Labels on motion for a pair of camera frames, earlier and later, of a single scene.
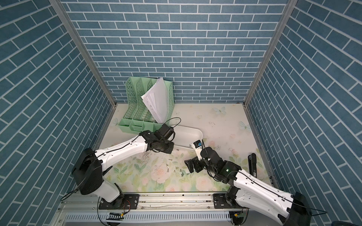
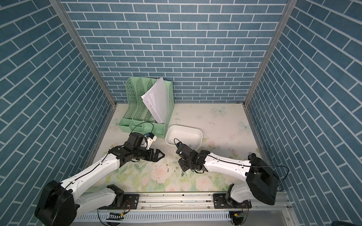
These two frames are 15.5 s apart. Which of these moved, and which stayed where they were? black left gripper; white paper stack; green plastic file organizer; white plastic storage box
Moved: black left gripper
Stayed: white plastic storage box; white paper stack; green plastic file organizer
